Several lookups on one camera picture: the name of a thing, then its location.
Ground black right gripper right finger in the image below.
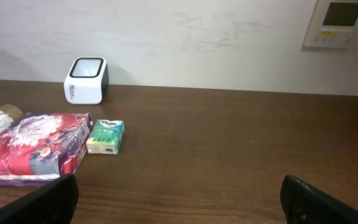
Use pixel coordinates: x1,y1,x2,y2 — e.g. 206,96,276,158
280,175,358,224

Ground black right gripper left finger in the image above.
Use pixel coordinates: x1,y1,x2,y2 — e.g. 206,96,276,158
0,174,79,224

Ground red purple tissue pack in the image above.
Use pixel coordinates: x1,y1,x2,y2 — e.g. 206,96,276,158
0,113,92,186

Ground green kleenex tissue pack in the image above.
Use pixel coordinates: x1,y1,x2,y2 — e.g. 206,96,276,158
86,119,125,154

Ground white barcode scanner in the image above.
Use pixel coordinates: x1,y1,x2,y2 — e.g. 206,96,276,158
63,57,109,105

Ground white wall control panel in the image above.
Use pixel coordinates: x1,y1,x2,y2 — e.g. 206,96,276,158
303,0,358,49

